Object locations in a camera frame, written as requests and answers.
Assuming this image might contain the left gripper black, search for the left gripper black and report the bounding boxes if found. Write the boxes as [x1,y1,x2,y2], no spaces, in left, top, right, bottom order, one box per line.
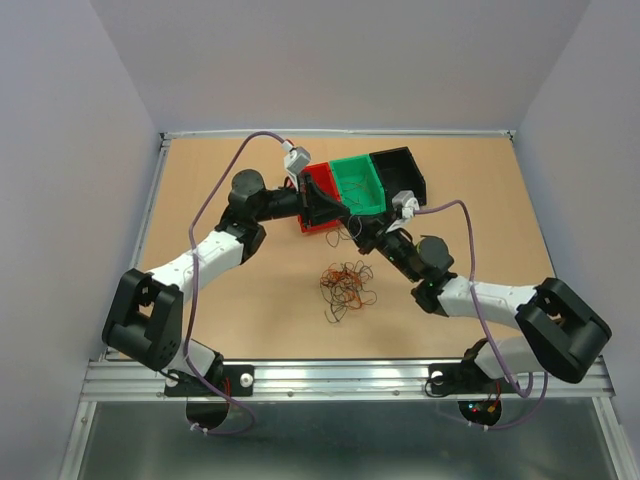
[252,171,349,229]

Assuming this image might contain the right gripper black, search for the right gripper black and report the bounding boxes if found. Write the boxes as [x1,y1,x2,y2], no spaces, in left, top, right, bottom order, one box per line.
[341,208,421,283]

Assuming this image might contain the black wire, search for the black wire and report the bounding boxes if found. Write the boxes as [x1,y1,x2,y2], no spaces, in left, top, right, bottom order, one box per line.
[324,214,371,256]

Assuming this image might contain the orange grey black wires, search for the orange grey black wires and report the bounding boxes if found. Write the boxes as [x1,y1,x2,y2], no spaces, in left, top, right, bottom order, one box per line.
[318,258,376,326]

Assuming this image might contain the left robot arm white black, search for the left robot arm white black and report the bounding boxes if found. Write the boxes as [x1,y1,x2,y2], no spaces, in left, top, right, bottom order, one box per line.
[102,169,351,394]

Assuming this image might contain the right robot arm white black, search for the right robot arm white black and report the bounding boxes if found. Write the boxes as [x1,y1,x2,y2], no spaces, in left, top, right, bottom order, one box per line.
[343,214,612,390]

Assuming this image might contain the red plastic bin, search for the red plastic bin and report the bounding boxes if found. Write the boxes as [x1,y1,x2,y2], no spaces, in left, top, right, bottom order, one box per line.
[298,162,341,234]

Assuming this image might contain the green plastic bin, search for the green plastic bin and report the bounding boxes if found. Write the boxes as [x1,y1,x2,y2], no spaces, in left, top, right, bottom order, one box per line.
[329,155,386,215]

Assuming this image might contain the black plastic bin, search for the black plastic bin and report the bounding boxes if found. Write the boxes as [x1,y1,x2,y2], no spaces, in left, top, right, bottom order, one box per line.
[369,147,427,206]

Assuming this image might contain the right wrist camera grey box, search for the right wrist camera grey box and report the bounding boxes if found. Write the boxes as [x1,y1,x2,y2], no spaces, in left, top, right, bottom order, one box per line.
[391,190,420,222]

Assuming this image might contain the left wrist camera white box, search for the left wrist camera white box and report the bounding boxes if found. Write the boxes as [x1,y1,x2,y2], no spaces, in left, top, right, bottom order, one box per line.
[281,140,311,189]

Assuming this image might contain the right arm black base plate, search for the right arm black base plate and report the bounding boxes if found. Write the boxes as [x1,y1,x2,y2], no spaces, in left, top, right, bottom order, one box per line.
[424,362,515,398]

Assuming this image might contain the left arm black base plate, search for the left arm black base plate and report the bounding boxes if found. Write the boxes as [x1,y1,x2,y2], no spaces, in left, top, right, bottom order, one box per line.
[164,363,255,398]

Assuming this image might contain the aluminium mounting rail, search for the aluminium mounting rail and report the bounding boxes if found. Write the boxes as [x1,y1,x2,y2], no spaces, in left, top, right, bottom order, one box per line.
[79,355,616,401]

